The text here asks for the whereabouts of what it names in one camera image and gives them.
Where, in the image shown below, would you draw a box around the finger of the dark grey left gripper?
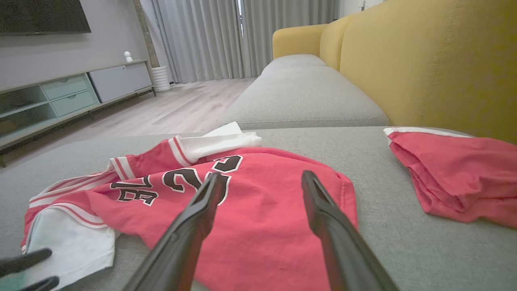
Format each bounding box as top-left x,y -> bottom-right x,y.
0,248 -> 53,278
18,276 -> 60,291

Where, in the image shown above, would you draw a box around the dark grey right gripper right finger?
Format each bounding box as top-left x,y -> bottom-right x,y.
301,170 -> 399,291

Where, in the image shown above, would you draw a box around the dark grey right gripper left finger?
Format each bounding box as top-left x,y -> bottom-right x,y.
123,172 -> 223,291

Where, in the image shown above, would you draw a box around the red jersey with white sleeves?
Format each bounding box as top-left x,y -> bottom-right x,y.
20,121 -> 359,291

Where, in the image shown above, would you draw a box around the red shorts with white stripes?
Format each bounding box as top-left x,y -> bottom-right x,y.
383,127 -> 517,229

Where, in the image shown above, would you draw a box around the large grey sofa seat cushion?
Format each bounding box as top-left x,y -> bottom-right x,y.
0,126 -> 517,291

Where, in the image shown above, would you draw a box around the medium grey sofa seat cushion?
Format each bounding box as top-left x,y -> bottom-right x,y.
220,66 -> 391,130

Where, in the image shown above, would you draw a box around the white ribbed cylinder appliance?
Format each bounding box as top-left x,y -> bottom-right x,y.
151,65 -> 172,93

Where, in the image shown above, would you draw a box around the low grey television cabinet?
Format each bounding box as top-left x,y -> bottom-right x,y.
0,59 -> 157,167

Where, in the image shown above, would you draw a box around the small grey sofa seat cushion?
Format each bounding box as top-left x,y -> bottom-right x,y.
261,54 -> 328,76

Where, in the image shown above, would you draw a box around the grey pleated curtains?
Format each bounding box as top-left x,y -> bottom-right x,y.
151,0 -> 340,84

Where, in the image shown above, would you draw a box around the narrow yellow sofa backrest cushion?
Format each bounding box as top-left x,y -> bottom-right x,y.
319,15 -> 357,72

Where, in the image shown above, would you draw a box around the wide yellow sofa backrest cushion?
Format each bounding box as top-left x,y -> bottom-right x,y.
339,0 -> 517,145

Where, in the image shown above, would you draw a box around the yellow sofa armrest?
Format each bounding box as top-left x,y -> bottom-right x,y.
272,23 -> 328,59

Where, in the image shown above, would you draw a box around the black flat television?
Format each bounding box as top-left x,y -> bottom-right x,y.
0,0 -> 92,36

